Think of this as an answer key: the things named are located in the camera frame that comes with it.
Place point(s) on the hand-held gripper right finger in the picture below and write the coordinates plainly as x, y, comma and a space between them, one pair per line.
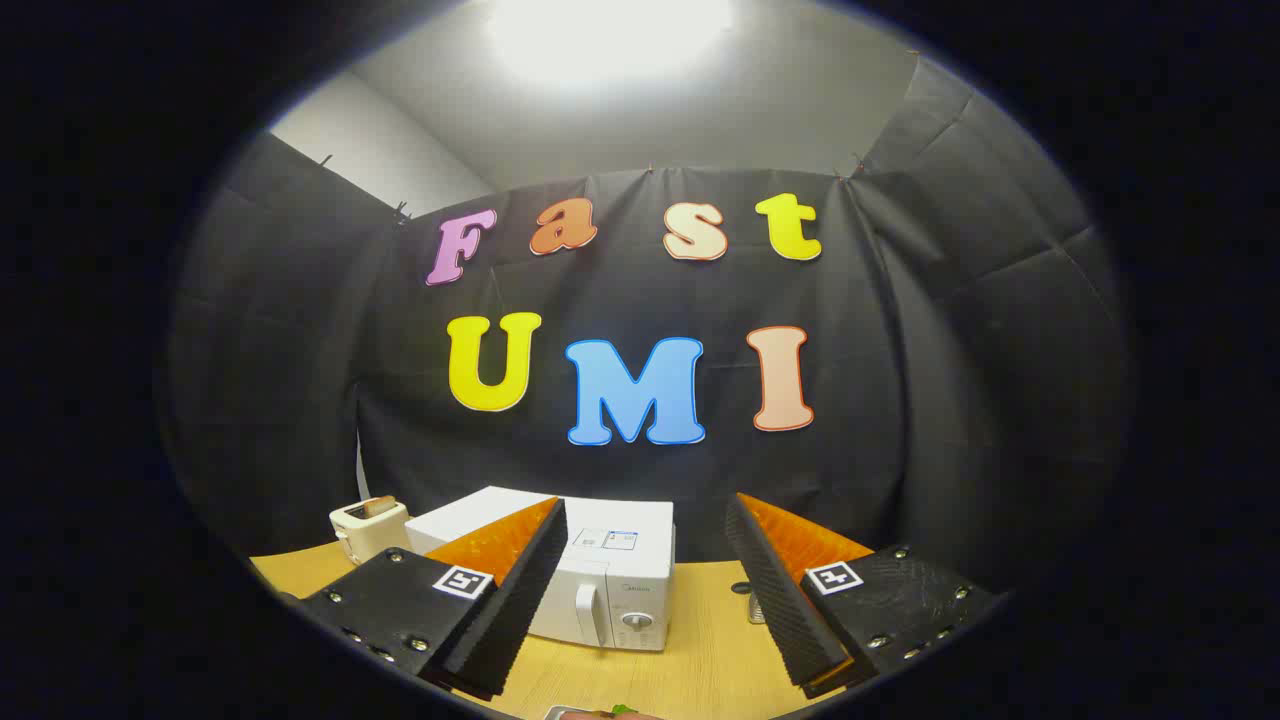
775, 590

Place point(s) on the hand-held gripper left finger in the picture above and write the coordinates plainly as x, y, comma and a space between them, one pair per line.
520, 600

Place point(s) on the white microwave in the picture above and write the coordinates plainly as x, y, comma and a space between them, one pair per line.
620, 560

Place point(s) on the brown bread lettuce sandwich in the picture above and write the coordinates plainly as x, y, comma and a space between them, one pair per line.
622, 711

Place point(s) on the white rectangular plate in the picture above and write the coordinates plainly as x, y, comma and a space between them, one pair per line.
560, 713

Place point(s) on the cream toaster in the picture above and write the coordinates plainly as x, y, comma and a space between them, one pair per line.
365, 535

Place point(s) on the toast slice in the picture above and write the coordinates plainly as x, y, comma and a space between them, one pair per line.
379, 506

